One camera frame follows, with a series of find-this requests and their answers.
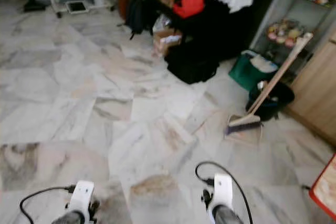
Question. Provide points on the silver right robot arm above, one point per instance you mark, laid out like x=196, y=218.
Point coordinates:
x=228, y=216

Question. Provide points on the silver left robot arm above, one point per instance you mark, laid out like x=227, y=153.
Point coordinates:
x=68, y=219

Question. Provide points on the black round bucket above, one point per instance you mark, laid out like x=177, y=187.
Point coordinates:
x=283, y=98

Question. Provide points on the green shopping bag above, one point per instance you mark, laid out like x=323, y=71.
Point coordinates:
x=241, y=74

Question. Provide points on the black duffel bag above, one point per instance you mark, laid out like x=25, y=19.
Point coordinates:
x=191, y=64

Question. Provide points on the light wooden cabinet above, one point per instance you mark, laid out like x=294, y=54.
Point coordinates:
x=317, y=87

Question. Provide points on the small printed cardboard box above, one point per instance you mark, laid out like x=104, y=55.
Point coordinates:
x=167, y=40

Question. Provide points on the pile of colourful fruits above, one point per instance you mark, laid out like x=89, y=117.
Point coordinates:
x=283, y=32

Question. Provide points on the black backpack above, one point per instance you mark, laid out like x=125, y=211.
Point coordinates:
x=136, y=17

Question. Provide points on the red fabric bag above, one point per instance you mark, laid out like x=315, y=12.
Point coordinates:
x=189, y=4

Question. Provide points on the grey metal shelf rack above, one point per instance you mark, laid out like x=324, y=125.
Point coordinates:
x=268, y=9

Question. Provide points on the white framed dark tablet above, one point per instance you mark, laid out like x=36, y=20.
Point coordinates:
x=76, y=7

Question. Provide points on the black stand base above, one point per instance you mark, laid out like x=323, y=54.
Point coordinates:
x=34, y=6

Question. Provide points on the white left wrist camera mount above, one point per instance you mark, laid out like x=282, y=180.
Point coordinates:
x=83, y=195

